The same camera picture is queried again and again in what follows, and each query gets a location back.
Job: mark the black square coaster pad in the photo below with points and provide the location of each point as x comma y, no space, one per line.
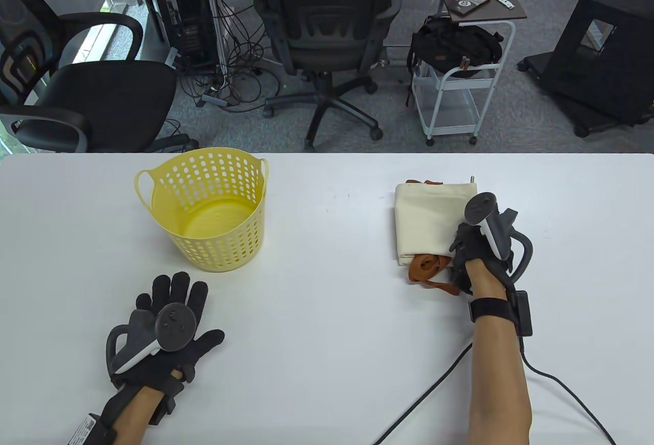
470,1

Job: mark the person's left forearm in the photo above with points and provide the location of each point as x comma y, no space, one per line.
133,414

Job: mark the black armrest office chair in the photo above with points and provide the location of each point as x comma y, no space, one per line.
102,97

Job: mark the grey white left controller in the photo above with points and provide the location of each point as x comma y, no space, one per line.
176,325

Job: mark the person's left hand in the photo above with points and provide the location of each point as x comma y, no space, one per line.
168,363

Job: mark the grey white right controller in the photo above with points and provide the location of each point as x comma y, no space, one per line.
480,207

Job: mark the plain cream canvas bag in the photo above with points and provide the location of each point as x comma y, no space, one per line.
429,215

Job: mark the flower print cream canvas bag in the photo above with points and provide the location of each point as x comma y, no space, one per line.
442,286

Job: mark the black mesh office chair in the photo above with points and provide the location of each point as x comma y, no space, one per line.
327,31

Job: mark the yellow perforated plastic basket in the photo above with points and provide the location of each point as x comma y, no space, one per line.
204,215

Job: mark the silver metal frame post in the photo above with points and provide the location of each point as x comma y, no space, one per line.
213,16

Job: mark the person's right forearm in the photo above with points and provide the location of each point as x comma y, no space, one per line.
498,373

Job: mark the black backpack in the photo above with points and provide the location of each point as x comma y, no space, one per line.
449,46

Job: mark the black computer tower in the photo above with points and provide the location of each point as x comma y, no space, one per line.
181,10

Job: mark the grey power strip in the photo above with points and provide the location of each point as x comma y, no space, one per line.
214,100

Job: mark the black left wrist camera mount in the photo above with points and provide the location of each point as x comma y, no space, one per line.
166,409

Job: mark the white rolling cart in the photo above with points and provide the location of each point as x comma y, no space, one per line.
449,108

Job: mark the grey white controller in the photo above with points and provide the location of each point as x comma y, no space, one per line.
480,207
176,325

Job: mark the person's right hand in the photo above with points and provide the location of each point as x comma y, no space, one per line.
475,261

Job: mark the black wheeled cabinet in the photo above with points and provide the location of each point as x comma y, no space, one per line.
598,56

